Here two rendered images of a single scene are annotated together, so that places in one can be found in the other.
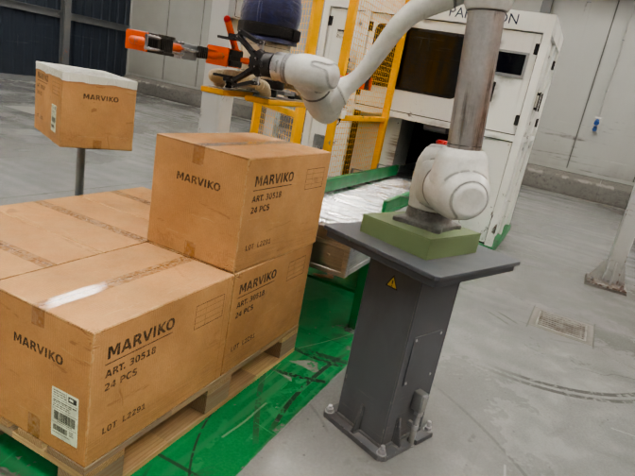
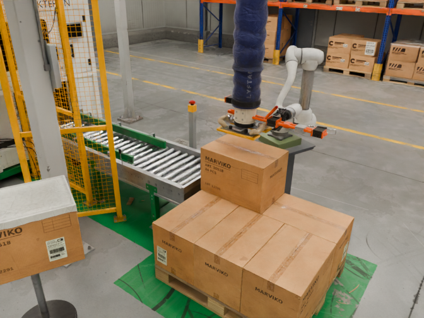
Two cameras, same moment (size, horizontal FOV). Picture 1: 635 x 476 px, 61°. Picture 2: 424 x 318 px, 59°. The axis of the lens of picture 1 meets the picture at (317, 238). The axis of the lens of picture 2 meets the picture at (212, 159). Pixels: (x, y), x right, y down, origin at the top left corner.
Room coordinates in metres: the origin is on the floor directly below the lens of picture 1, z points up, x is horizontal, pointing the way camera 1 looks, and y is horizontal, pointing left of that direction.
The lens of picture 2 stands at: (1.73, 3.07, 2.21)
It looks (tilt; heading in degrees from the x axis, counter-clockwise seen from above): 26 degrees down; 282
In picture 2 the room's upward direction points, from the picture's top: 1 degrees clockwise
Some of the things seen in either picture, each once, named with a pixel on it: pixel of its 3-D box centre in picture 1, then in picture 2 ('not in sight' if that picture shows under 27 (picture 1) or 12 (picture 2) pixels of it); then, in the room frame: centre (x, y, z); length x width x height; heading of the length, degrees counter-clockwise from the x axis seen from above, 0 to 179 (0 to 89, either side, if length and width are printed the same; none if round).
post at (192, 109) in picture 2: not in sight; (192, 148); (2.73, -0.53, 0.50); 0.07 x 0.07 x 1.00; 66
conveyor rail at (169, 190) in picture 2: not in sight; (96, 160); (3.61, -0.01, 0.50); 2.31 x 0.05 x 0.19; 156
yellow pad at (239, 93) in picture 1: (239, 89); (238, 130); (2.11, 0.40, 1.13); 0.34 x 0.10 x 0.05; 157
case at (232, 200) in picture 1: (245, 194); (243, 170); (2.06, 0.31, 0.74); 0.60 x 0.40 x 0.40; 155
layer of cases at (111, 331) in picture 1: (122, 282); (253, 240); (1.91, 0.71, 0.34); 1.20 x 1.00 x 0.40; 156
